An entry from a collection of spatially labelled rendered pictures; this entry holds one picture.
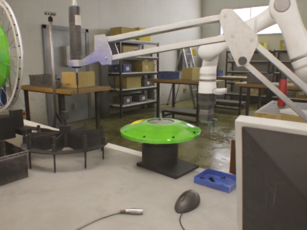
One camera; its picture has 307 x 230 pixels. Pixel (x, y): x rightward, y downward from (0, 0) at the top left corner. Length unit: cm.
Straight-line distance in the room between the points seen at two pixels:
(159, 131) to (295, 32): 58
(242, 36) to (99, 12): 634
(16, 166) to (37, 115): 495
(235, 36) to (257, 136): 46
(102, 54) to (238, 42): 39
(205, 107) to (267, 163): 83
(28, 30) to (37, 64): 68
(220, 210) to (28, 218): 52
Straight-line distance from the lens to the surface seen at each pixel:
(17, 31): 119
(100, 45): 82
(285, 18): 103
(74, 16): 89
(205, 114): 111
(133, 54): 78
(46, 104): 602
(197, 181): 93
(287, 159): 29
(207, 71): 110
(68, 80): 405
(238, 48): 72
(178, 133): 93
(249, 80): 512
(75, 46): 88
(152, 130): 93
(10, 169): 102
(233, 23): 73
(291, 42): 103
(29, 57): 583
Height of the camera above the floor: 131
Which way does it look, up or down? 11 degrees down
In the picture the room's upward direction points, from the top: straight up
